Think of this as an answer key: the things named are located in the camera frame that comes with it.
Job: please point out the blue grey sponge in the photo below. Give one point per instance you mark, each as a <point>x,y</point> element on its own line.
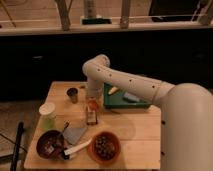
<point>131,97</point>

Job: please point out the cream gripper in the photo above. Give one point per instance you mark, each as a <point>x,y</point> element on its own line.
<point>97,99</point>

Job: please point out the metal cup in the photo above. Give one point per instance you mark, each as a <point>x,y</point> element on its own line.
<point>72,93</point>

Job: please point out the dark red bowl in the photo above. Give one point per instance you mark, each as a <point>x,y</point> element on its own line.
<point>50,144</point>

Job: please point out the black spoon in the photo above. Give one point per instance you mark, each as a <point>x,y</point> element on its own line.
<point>61,132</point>

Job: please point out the grey blue cloth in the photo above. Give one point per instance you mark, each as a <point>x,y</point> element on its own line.
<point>73,134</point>

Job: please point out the green base stand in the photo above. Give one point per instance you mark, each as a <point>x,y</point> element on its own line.
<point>95,21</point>

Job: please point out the orange bowl with nuts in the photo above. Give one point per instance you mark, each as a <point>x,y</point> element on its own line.
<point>104,148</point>

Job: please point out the green plastic tray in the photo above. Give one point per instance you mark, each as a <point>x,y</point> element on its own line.
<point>116,100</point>

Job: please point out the black pole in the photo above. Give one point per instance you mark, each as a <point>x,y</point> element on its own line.
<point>15,156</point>

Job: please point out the yellow corn cob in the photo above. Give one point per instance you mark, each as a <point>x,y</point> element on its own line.
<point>112,90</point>

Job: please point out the white handled knife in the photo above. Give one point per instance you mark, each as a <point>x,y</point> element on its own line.
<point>69,153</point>

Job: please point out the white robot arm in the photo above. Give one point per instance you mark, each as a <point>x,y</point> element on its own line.
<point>186,113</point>

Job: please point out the small wooden block toy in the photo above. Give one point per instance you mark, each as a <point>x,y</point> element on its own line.
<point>91,117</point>

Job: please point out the orange apple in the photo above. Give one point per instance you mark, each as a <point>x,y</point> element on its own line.
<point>93,105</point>

